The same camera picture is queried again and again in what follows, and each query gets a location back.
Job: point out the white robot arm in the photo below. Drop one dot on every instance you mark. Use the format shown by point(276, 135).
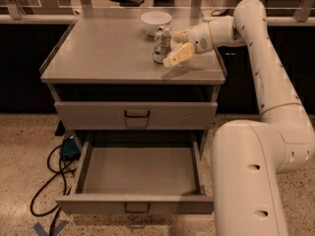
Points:
point(248, 156)

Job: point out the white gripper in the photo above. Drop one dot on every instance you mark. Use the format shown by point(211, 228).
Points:
point(199, 36)

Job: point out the grey drawer cabinet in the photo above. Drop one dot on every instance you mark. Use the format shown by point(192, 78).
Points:
point(106, 57)

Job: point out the black office chair seat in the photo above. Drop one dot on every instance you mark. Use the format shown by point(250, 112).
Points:
point(129, 3)

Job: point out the blue power box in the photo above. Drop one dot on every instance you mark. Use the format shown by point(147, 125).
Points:
point(69, 149)

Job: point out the white ceramic bowl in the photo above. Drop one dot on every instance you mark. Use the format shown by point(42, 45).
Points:
point(153, 20)

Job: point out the closed grey upper drawer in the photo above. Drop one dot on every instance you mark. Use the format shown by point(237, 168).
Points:
point(78, 115)

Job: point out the silver green 7up can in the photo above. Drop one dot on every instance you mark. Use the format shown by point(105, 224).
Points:
point(162, 43)

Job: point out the open grey middle drawer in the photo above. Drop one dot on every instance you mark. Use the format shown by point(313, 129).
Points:
point(154, 179)

